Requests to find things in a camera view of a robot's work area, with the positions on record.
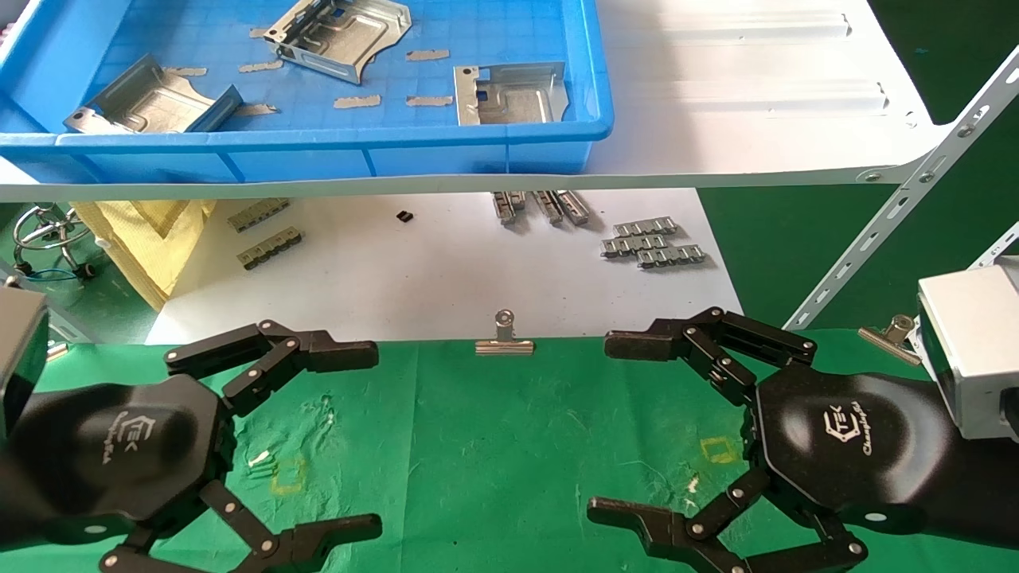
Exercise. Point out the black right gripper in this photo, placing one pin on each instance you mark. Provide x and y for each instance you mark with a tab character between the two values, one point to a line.
852	446

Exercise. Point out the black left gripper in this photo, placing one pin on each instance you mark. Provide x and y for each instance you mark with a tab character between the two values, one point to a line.
119	454

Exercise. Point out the stamped metal bracket part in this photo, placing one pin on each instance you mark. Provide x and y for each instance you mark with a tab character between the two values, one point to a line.
342	36
509	99
151	103

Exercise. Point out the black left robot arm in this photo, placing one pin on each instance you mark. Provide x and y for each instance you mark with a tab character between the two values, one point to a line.
8	493

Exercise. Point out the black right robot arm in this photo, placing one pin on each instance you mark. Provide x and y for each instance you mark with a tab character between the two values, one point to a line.
991	485

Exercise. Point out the green cloth mat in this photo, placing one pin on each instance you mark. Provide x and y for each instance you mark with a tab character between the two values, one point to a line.
493	446

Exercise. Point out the grey connector strip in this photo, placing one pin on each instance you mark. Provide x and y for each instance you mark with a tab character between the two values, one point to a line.
645	228
634	244
670	255

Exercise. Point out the olive connector strip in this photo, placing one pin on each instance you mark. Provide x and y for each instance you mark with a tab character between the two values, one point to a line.
259	213
269	247

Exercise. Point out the yellow cloth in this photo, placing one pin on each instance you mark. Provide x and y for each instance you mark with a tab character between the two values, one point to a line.
151	247

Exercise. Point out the blue plastic tray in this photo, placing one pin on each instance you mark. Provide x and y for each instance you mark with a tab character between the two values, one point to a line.
318	155

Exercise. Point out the white metal shelf panel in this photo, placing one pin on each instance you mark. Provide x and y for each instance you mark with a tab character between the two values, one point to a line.
716	119

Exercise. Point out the long white perforated brace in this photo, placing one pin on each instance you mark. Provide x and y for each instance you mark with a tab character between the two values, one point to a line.
915	187

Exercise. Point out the short white perforated brace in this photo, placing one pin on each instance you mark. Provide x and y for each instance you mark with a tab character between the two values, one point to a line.
997	248

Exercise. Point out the silver metal rail piece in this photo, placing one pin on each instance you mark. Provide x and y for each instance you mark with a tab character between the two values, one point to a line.
548	206
575	207
508	207

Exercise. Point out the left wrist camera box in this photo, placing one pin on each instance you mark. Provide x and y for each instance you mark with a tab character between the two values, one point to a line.
20	342

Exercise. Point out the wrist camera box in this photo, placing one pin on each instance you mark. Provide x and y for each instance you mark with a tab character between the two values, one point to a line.
20	342
971	350

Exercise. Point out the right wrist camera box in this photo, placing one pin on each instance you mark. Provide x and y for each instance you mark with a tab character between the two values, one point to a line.
971	350

